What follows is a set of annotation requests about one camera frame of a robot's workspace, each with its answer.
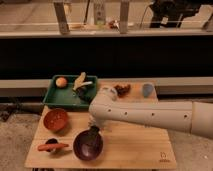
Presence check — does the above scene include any purple bowl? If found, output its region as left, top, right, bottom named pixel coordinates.
left=73, top=130, right=103, bottom=161

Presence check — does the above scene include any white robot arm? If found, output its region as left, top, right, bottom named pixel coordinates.
left=89, top=86, right=213, bottom=139

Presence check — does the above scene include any orange bowl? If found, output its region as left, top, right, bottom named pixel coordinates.
left=43, top=108, right=68, bottom=132

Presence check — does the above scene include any dark toy eggplant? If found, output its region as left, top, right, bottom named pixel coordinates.
left=77, top=88, right=93, bottom=102

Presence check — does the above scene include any small dark cup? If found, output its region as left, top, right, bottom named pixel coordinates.
left=45, top=138, right=58, bottom=152

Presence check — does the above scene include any green plastic tray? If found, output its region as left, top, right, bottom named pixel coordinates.
left=43, top=75, right=98, bottom=110

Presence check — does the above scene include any brown crumpled object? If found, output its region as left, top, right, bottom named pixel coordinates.
left=115, top=85, right=131, bottom=97

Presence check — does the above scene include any toy corn cob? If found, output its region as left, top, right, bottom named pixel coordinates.
left=73, top=72, right=92, bottom=90

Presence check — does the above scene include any orange toy carrot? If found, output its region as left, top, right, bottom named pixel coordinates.
left=37, top=143, right=69, bottom=151

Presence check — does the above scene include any orange ball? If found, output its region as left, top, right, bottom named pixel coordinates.
left=56, top=77, right=67, bottom=88

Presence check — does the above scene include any blue cup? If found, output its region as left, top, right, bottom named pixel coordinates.
left=142, top=83, right=154, bottom=98

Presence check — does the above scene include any black camera tripod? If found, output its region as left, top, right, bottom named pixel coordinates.
left=150, top=0, right=201, bottom=28

